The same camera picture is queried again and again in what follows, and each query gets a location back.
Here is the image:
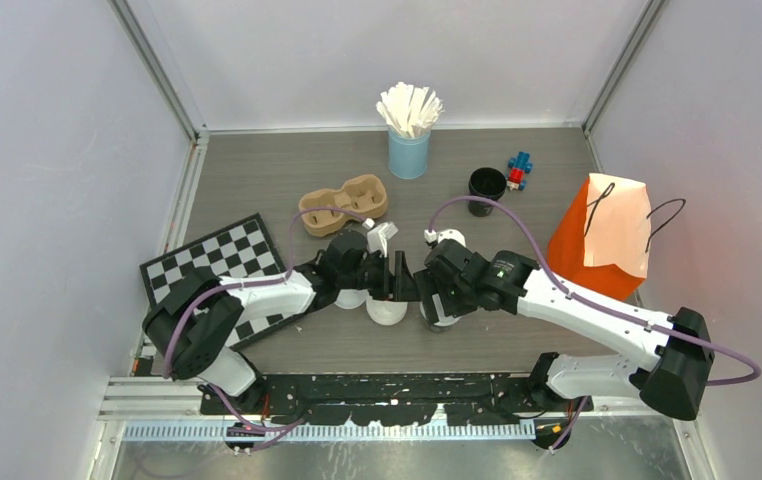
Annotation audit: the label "black paper coffee cup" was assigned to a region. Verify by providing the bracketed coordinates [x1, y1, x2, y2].
[420, 304, 461, 333]

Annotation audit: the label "black white checkerboard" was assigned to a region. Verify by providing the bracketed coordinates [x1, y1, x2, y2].
[139, 213, 308, 352]

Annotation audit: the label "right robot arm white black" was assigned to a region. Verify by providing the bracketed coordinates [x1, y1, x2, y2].
[414, 239, 715, 421]

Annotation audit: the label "brown cardboard cup carrier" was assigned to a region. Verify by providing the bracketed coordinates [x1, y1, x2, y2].
[298, 174, 388, 237]

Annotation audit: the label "white lid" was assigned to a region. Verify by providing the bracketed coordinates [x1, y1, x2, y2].
[334, 289, 368, 310]

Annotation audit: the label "blue red toy blocks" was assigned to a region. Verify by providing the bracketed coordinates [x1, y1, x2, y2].
[506, 151, 533, 191]

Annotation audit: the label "blue cylindrical holder cup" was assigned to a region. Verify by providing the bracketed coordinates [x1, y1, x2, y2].
[388, 128, 431, 180]

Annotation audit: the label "orange paper takeout bag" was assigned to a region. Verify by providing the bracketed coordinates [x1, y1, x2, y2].
[546, 173, 686, 301]

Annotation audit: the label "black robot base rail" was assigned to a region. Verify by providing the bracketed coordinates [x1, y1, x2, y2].
[199, 372, 581, 427]

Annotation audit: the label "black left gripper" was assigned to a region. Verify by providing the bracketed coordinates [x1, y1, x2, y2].
[338, 251, 422, 303]

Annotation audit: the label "stack of white lids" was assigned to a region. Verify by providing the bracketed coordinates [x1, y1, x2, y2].
[365, 298, 408, 326]

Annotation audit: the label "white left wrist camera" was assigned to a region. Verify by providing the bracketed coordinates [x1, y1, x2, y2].
[362, 218, 398, 258]

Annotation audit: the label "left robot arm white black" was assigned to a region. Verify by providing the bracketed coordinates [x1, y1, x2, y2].
[142, 230, 419, 414]

